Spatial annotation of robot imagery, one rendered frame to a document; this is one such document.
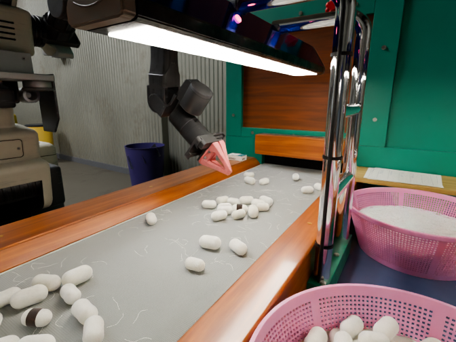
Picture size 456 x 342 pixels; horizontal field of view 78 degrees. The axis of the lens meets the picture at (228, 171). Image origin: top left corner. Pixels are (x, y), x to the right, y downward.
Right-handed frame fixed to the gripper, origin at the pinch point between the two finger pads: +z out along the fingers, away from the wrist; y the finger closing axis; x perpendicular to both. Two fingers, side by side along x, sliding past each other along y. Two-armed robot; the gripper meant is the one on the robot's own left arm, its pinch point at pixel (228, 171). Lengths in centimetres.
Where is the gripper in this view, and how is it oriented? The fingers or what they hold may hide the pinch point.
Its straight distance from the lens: 65.5
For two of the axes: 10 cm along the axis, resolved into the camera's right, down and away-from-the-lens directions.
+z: 6.4, 7.3, -2.3
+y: 5.4, -2.2, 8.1
